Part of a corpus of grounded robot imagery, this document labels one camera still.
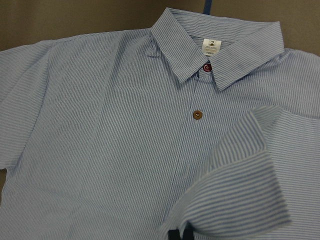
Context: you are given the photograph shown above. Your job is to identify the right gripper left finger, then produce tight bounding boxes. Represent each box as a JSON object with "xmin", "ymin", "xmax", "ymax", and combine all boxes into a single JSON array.
[{"xmin": 167, "ymin": 228, "xmax": 182, "ymax": 240}]

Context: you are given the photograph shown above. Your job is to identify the blue striped button shirt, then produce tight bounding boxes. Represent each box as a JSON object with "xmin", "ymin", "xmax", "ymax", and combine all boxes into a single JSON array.
[{"xmin": 0, "ymin": 8, "xmax": 320, "ymax": 240}]

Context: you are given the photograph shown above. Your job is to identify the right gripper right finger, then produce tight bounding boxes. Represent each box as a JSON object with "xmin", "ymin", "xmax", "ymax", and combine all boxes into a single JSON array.
[{"xmin": 182, "ymin": 222, "xmax": 195, "ymax": 240}]

